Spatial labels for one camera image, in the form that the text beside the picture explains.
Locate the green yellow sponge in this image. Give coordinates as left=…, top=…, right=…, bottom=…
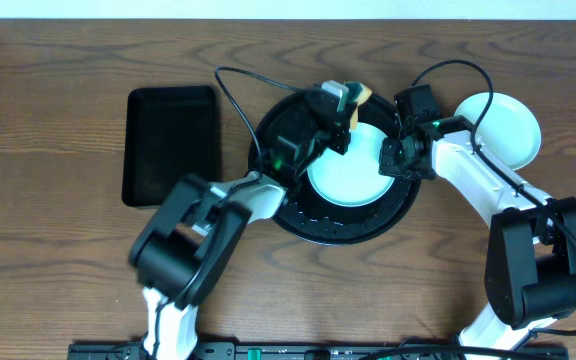
left=343, top=81, right=372, bottom=131

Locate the light blue plate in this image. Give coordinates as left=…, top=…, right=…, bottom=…
left=476, top=92, right=541, bottom=171
left=307, top=122, right=394, bottom=207

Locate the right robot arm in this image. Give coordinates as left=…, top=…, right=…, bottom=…
left=379, top=116, right=576, bottom=359

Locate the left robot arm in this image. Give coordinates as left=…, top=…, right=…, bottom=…
left=129, top=80, right=371, bottom=359

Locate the round black tray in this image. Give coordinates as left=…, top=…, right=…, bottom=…
left=256, top=92, right=421, bottom=245

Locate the black rectangular tray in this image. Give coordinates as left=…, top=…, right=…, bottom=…
left=121, top=85, right=221, bottom=208

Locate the right black cable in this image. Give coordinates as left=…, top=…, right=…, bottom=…
left=357, top=59, right=576, bottom=360

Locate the black cable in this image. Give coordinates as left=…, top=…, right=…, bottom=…
left=147, top=65, right=309, bottom=360
left=357, top=59, right=576, bottom=360

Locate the left black cable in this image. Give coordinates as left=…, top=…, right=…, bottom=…
left=147, top=65, right=309, bottom=360

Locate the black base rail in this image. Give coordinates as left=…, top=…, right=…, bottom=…
left=66, top=342, right=570, bottom=360

